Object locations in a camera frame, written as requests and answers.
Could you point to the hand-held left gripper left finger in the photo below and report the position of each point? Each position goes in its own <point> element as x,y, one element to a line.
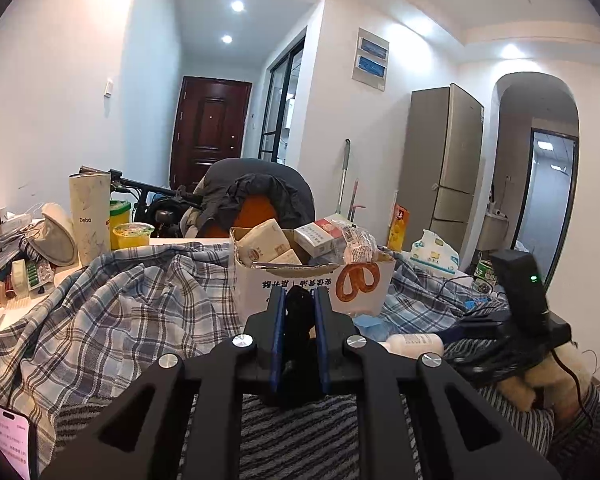
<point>278,340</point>

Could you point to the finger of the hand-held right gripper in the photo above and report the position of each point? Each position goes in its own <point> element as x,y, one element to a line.
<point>477,331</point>
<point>490,365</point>

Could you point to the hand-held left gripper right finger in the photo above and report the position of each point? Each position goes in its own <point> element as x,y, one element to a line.
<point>322,340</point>

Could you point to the cardboard box with pretzel print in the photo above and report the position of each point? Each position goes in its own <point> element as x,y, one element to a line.
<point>355,285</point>

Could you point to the white plastic bottle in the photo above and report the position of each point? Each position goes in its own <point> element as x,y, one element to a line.
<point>415,345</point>

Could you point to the clear bread packet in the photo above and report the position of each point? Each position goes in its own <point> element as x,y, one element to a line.
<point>360,245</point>

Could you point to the red white cigarette carton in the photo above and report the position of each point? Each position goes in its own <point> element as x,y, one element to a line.
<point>320,237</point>

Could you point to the person's right hand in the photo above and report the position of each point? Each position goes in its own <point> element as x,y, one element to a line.
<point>550,380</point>

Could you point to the green white can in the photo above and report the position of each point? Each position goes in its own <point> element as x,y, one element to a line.
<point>485,277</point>

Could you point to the white bathroom fixture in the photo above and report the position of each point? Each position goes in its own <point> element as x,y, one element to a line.
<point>492,230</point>

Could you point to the white tissue pack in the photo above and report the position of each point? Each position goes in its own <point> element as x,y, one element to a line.
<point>435,255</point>

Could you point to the cream box with red emblem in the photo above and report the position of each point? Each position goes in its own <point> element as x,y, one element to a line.
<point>262,242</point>

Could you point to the striped grey fleece robe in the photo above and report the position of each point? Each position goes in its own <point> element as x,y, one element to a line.
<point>300,440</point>

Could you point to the orange yellow snack box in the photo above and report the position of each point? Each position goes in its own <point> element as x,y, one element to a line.
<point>399,227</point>

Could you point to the orange chair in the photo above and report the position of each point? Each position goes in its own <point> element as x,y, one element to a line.
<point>252,210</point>

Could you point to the grey refrigerator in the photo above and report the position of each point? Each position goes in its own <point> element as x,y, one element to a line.
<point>445,160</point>

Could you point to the blue plaid cloth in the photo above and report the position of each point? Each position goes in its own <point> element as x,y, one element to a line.
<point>130,300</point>

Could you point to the dark grey crumpled jacket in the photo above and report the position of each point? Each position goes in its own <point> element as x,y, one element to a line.
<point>265,185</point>

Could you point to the black bicycle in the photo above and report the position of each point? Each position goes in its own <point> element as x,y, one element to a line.
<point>165,215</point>

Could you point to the chair with grey jacket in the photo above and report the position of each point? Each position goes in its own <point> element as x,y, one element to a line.
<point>220,170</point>

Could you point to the yellow jelly cup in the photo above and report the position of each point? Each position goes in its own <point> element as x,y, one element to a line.
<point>130,237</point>

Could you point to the yellow container with green lid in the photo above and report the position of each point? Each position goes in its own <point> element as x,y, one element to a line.
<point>120,212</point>

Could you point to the brown wooden door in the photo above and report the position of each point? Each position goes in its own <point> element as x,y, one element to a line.
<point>210,130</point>

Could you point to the tall white patterned tumbler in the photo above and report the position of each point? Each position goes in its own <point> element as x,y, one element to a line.
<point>90,220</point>

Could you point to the black framed glass door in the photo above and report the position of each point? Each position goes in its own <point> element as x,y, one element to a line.
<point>280,105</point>

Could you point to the green blister pack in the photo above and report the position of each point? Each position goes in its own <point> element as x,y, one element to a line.
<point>39,275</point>

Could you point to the pile of mixed small packets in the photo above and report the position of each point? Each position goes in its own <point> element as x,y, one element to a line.
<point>10,250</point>

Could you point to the smartphone with pink screen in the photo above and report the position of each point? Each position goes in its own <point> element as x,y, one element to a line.
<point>10,440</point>

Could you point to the white blue wall panel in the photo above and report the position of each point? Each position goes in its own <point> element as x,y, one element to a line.
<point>370,60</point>

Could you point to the white wall switch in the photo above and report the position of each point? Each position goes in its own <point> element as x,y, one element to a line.
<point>108,88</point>

